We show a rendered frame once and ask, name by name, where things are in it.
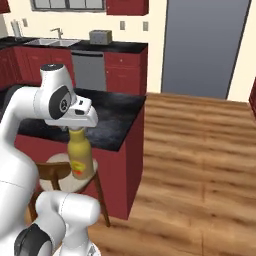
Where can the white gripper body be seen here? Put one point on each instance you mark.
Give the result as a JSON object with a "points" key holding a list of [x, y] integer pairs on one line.
{"points": [[80, 120]]}

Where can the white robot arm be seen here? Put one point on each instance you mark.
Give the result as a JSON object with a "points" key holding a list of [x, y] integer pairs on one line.
{"points": [[20, 140]]}

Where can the yellow juice bottle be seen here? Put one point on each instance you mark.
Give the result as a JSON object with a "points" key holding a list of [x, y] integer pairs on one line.
{"points": [[80, 156]]}

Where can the grey dishwasher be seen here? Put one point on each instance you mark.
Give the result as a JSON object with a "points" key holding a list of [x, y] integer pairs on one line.
{"points": [[89, 71]]}

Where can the red kitchen island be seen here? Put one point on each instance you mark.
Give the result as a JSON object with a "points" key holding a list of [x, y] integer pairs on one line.
{"points": [[113, 166]]}

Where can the wooden stool with cream cushion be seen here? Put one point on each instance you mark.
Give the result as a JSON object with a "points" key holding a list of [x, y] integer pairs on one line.
{"points": [[55, 173]]}

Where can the red base cupboard with drawer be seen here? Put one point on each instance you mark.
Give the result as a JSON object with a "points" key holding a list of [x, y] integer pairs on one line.
{"points": [[125, 73]]}

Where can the red base cupboard run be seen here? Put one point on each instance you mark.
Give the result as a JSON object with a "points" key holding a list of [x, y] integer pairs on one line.
{"points": [[33, 65]]}

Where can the steel double sink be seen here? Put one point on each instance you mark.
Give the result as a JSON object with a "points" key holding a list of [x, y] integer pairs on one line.
{"points": [[53, 42]]}

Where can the grey toaster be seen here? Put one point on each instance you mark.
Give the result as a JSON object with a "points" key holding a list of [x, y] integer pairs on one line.
{"points": [[100, 37]]}

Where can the steel tap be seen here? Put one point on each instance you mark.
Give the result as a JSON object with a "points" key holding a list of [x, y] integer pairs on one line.
{"points": [[59, 32]]}

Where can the white paper towel roll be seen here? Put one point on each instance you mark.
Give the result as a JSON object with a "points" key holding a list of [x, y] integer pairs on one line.
{"points": [[16, 30]]}

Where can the grey framed window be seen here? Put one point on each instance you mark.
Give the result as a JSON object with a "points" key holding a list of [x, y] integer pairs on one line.
{"points": [[68, 4]]}

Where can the grey door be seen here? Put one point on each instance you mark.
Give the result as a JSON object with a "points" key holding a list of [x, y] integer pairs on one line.
{"points": [[203, 46]]}

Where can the red cabinet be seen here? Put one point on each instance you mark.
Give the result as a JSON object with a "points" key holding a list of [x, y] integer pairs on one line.
{"points": [[253, 98]]}

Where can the grey wall socket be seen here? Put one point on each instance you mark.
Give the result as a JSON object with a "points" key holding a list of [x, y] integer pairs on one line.
{"points": [[122, 25], [25, 22], [145, 26]]}

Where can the red wall cupboard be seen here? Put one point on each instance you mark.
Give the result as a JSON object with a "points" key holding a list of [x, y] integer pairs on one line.
{"points": [[4, 5], [127, 6]]}

